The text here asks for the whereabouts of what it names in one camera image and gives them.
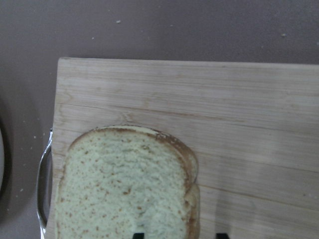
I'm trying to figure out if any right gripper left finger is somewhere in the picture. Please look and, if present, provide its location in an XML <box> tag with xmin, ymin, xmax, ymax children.
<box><xmin>133</xmin><ymin>233</ymin><xmax>145</xmax><ymax>239</ymax></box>

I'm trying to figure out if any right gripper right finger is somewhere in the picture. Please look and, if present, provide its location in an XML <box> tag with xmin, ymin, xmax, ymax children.
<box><xmin>216</xmin><ymin>233</ymin><xmax>229</xmax><ymax>239</ymax></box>

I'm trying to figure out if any bread slice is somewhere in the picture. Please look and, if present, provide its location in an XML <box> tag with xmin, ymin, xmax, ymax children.
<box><xmin>54</xmin><ymin>125</ymin><xmax>200</xmax><ymax>239</ymax></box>

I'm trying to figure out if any grey round plate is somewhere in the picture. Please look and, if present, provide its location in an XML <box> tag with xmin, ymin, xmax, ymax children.
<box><xmin>0</xmin><ymin>131</ymin><xmax>4</xmax><ymax>189</ymax></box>

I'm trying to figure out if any wooden cutting board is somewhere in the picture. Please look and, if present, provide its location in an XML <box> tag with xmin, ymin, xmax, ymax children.
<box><xmin>52</xmin><ymin>57</ymin><xmax>319</xmax><ymax>239</ymax></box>

